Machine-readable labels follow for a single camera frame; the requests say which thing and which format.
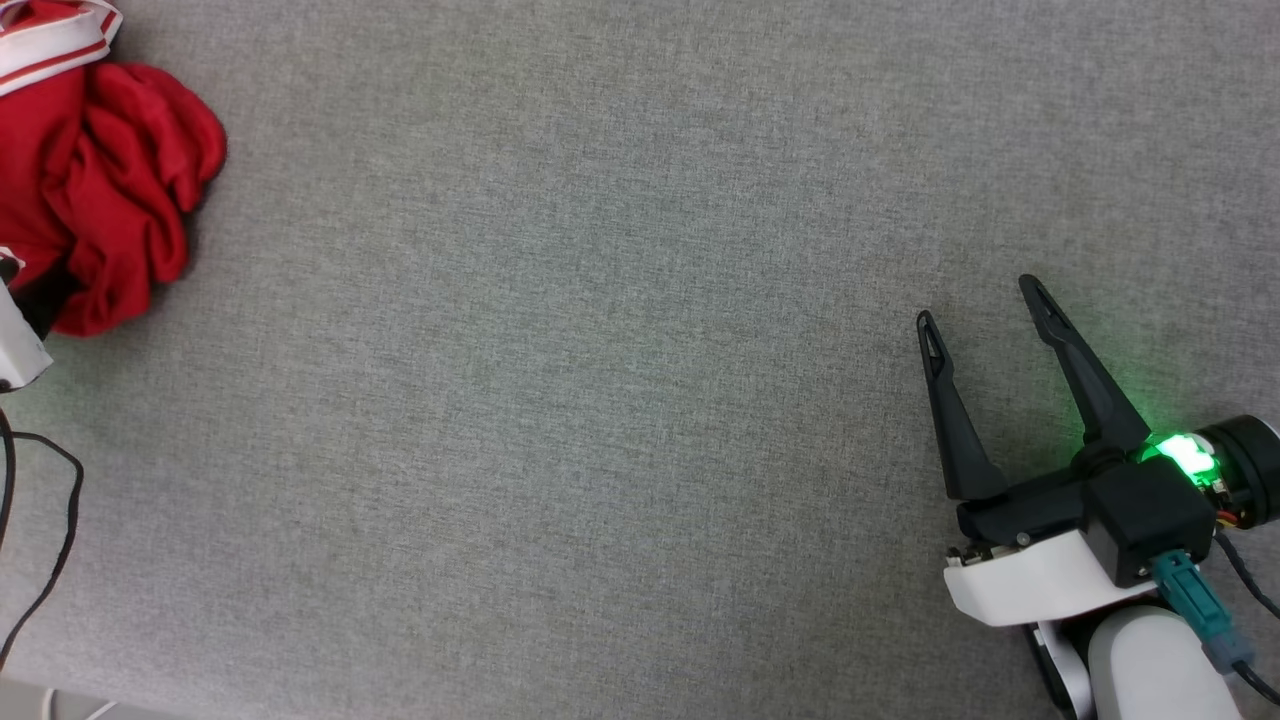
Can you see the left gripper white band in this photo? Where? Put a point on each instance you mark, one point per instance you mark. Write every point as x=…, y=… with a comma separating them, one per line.
x=18, y=345

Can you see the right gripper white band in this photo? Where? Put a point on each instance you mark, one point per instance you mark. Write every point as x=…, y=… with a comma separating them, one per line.
x=1030, y=580

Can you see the red white trimmed garment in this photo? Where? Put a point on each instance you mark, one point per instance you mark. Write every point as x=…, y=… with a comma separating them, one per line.
x=100, y=180

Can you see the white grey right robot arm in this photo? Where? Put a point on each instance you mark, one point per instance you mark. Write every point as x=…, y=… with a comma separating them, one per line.
x=1150, y=670

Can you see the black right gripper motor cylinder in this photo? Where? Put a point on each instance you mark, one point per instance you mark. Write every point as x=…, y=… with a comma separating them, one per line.
x=1250, y=465

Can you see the grey fabric sofa cushion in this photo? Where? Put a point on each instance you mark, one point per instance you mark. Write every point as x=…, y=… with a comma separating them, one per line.
x=600, y=350

